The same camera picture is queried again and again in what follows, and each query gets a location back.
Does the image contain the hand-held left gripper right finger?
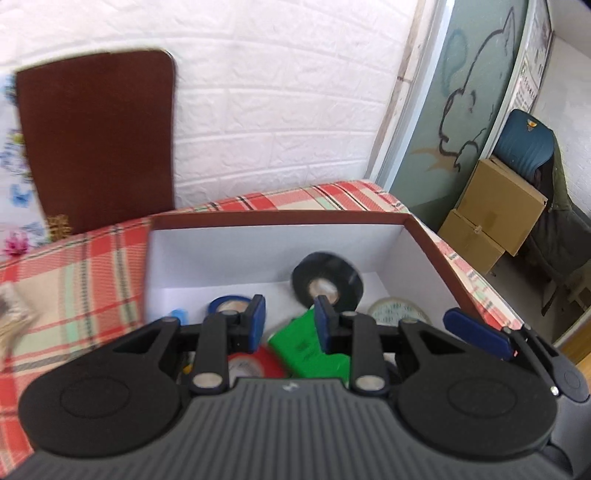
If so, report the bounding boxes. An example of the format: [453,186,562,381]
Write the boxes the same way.
[314,296,463,398]

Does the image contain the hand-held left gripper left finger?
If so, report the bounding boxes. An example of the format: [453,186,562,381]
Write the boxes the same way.
[111,294,269,396]

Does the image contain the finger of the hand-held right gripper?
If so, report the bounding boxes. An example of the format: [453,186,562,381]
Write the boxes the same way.
[442,308,561,398]

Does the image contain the blue tape roll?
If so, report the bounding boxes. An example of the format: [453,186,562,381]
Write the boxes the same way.
[208,294,254,317]

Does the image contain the red tape roll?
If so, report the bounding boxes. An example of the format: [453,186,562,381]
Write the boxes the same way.
[228,345,290,380]

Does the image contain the black tape roll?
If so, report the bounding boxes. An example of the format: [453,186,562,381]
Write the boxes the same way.
[291,251,365,311]

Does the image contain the clear patterned tape roll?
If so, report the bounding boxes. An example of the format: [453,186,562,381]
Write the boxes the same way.
[368,298,433,326]

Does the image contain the brown cardboard box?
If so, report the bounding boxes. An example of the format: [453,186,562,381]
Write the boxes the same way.
[145,210,525,385]

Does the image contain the small tan cardboard box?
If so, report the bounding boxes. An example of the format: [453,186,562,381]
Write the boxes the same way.
[436,210,507,276]

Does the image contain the large tan cardboard box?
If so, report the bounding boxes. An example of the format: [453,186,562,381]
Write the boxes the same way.
[456,157,549,257]

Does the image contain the dark green jacket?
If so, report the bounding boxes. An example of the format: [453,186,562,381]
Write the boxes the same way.
[526,138,591,289]

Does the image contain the plaid tablecloth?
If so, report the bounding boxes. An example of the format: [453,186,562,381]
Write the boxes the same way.
[0,180,525,468]

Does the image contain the blue plastic chair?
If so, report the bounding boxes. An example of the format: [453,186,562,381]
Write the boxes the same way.
[491,109,555,186]

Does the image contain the small gold ornament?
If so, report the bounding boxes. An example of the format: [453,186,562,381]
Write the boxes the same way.
[46,213,72,241]

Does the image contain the green door with cat drawing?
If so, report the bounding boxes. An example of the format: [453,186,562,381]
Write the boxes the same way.
[373,0,533,232]

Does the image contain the floral printed plastic sheet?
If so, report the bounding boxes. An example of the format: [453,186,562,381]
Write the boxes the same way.
[0,73,49,260]

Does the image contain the wall poster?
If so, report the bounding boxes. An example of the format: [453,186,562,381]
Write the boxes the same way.
[514,0,555,114]

